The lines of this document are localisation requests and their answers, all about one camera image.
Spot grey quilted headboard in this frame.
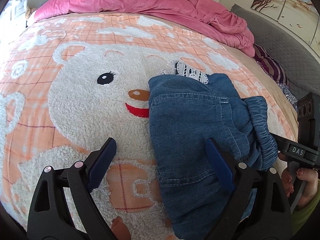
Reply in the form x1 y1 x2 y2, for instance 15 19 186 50
231 4 319 99

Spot orange bear fleece blanket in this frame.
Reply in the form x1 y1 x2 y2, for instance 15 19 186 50
1 13 293 239

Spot blue floral pillow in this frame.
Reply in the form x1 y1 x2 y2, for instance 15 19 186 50
278 83 298 111

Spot purple striped pillow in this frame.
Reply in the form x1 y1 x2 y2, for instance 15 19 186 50
253 44 289 86

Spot blue denim lace pants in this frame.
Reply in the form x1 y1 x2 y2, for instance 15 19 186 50
149 61 278 239

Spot pink duvet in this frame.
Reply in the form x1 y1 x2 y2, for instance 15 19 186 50
34 0 255 57

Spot right hand red nails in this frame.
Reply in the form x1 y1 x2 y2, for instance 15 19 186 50
280 167 319 212

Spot tan bed sheet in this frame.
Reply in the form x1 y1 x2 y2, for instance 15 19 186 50
224 45 298 141

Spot right green sleeve forearm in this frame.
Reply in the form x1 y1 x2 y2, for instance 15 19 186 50
291 192 319 235

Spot floral wall painting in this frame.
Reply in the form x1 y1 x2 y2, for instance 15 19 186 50
251 0 319 54

